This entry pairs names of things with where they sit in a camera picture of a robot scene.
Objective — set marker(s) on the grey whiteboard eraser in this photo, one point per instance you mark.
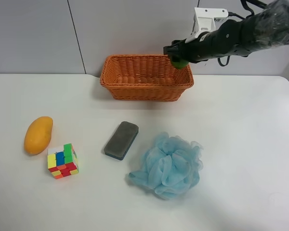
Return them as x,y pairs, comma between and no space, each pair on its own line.
119,144

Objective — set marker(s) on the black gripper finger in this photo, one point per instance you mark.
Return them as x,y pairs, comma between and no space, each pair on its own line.
174,52

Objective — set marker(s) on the light blue bath pouf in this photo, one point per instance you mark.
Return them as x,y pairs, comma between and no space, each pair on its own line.
170,167

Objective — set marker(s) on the green lemon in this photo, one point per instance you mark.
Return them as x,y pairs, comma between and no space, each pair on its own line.
179,64

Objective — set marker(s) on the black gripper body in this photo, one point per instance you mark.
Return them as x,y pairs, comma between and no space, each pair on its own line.
225,41

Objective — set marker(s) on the orange woven basket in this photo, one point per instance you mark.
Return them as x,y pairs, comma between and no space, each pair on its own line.
146,77

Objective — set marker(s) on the black wrapped robot arm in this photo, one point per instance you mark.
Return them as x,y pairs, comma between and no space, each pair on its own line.
266,27

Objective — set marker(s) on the yellow mango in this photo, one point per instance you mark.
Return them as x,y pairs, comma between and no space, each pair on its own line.
38,135

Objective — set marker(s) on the multicolour puzzle cube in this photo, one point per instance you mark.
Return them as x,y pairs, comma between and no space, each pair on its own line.
62,161

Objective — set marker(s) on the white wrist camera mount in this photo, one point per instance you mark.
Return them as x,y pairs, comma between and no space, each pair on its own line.
204,22

